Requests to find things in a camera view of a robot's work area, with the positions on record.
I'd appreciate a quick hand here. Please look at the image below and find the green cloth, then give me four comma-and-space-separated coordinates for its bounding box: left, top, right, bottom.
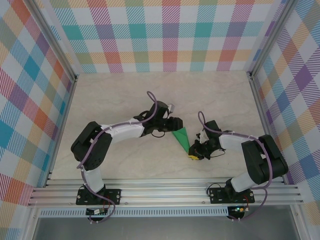
171, 126, 191, 154

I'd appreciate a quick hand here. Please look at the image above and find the right controller circuit board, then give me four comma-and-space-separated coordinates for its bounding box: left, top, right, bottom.
231, 206, 251, 214

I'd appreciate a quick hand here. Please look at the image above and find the controller circuit board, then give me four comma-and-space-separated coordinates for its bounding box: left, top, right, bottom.
85, 207, 109, 216
231, 206, 251, 214

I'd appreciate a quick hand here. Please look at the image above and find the left controller circuit board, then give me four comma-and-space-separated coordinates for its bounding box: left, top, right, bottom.
85, 207, 109, 216

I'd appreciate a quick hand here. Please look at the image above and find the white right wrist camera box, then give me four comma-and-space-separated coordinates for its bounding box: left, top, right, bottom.
195, 131, 208, 143

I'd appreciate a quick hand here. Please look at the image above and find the thin black right gripper wire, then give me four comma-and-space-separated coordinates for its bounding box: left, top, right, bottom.
209, 149, 227, 160

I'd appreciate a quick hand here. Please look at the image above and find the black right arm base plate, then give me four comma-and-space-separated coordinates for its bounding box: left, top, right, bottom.
209, 187, 255, 205

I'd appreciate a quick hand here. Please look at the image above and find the aluminium mounting rail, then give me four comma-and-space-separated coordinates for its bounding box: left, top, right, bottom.
27, 177, 305, 207

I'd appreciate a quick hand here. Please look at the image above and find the aluminium side rail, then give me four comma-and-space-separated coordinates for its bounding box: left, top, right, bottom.
43, 74, 79, 188
247, 72, 287, 185

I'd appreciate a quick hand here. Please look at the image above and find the perforated metal cable tray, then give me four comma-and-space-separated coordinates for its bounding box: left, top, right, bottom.
37, 209, 230, 218

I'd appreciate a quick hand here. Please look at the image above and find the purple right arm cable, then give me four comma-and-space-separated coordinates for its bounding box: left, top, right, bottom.
197, 111, 275, 222

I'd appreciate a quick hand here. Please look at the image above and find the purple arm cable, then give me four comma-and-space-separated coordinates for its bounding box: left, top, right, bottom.
79, 91, 166, 225
197, 111, 275, 222

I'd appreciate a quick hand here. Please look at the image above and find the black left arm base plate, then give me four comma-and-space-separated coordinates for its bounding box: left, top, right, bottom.
76, 188, 122, 206

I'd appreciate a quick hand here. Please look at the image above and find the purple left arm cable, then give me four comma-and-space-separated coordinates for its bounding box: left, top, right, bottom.
79, 91, 166, 225

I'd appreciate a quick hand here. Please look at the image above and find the aluminium frame post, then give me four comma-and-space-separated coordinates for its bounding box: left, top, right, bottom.
246, 0, 298, 80
24, 0, 78, 83

